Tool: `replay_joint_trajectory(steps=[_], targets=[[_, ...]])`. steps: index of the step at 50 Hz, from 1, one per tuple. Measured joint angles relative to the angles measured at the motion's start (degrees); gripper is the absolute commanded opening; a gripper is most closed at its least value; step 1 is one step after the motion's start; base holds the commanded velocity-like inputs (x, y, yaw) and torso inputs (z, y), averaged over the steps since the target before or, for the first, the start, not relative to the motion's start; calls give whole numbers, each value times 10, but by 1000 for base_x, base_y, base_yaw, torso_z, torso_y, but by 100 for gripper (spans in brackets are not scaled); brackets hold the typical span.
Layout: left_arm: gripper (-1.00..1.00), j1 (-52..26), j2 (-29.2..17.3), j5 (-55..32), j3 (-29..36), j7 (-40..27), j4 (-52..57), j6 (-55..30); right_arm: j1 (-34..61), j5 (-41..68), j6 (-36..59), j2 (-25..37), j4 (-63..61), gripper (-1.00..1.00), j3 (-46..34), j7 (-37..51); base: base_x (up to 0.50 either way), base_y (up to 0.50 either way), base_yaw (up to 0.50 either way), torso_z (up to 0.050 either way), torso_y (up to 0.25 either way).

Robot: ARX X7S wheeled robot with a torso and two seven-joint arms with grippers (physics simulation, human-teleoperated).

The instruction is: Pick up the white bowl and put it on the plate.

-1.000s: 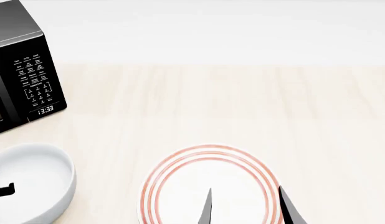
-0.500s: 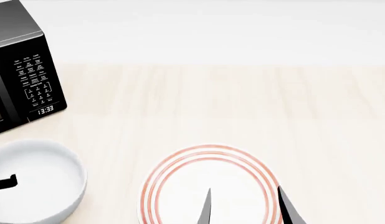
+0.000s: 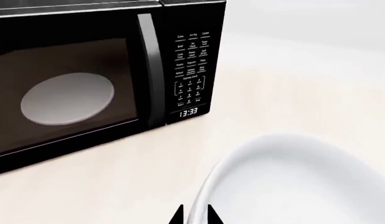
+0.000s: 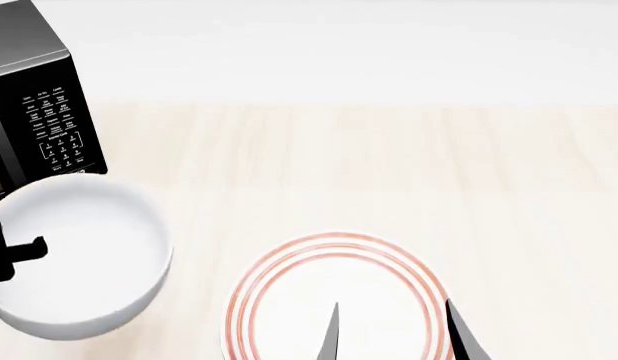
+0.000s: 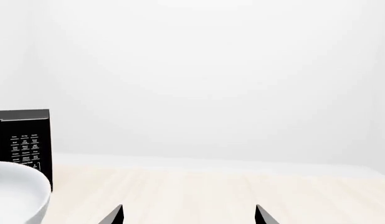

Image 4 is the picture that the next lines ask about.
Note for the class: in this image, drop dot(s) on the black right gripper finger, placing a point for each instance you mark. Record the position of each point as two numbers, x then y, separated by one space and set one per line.
331 337
464 337

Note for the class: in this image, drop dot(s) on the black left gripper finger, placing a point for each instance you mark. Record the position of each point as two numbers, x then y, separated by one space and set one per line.
29 250

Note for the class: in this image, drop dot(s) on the white bowl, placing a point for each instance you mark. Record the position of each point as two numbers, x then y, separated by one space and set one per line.
94 262

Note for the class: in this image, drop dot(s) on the white plate with red rings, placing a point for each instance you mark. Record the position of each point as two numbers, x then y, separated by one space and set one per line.
369 277

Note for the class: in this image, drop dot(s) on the black microwave oven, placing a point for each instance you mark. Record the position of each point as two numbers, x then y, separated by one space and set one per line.
34 112

